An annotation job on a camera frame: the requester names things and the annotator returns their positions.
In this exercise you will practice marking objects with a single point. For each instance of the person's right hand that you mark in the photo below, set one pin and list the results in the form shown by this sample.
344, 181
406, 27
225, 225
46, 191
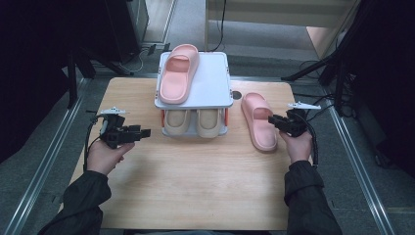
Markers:
298, 147

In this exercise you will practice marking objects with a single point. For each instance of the beige wooden cabinet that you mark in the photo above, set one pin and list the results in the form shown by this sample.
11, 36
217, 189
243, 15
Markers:
270, 13

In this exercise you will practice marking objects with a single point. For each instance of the silver metal floor rail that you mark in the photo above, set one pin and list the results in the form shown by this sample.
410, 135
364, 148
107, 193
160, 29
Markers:
360, 173
42, 169

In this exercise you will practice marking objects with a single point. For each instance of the white two-tier shoe rack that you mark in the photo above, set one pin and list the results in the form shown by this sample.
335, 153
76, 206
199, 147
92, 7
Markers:
212, 84

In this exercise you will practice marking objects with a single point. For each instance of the black metal stand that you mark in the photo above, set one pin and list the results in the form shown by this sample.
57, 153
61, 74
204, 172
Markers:
73, 78
329, 62

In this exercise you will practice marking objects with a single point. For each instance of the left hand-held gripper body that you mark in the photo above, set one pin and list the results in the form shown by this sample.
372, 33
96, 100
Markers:
115, 132

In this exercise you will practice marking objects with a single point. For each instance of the person's left hand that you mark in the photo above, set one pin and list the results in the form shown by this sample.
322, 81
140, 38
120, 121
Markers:
104, 156

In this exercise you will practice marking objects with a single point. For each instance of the pink slide slipper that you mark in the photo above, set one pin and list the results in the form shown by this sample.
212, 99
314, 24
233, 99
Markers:
261, 124
177, 76

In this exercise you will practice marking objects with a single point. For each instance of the cream clog shoe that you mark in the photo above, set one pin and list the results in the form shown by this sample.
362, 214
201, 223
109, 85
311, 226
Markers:
176, 122
208, 123

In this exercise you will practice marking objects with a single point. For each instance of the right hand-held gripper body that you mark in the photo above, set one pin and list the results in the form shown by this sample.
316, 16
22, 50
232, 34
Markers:
295, 122

